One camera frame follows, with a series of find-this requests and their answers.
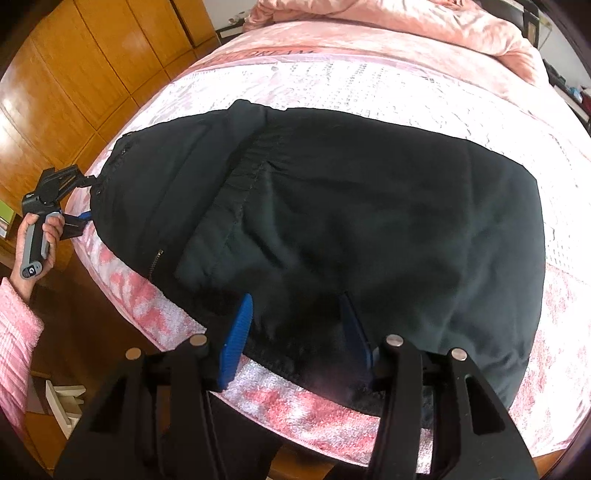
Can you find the black quilted jacket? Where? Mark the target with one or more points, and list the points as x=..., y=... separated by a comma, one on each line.
x=346, y=207

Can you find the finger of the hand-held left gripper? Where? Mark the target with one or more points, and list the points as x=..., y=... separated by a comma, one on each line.
x=90, y=183
x=74, y=226

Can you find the wooden wardrobe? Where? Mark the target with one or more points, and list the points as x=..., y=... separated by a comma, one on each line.
x=92, y=69

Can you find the red cloth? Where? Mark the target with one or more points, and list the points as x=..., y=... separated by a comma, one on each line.
x=587, y=99

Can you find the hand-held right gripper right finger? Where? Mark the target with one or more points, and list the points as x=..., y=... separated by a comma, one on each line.
x=355, y=332

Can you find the dark wooden headboard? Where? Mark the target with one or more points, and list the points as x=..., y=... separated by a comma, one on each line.
x=531, y=27

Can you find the person's left forearm pink sleeve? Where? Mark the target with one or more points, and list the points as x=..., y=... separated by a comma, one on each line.
x=16, y=341

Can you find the green box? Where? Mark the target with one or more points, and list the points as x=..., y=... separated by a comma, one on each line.
x=4, y=221

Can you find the white plastic object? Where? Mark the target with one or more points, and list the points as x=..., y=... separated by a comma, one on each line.
x=64, y=401

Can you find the blue packet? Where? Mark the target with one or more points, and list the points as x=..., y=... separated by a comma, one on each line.
x=576, y=93

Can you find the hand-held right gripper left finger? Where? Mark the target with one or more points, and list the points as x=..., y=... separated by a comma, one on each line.
x=238, y=332

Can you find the dark nightstand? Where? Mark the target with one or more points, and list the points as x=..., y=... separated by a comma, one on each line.
x=561, y=83
x=229, y=33

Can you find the person's left hand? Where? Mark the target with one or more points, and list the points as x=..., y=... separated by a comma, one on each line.
x=55, y=233

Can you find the pink duvet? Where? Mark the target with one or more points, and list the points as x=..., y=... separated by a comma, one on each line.
x=415, y=27

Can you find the bed with pink sheet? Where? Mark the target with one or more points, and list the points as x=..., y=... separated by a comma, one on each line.
x=221, y=57

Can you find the white and pink towel blanket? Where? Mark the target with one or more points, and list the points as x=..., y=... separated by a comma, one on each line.
x=415, y=92

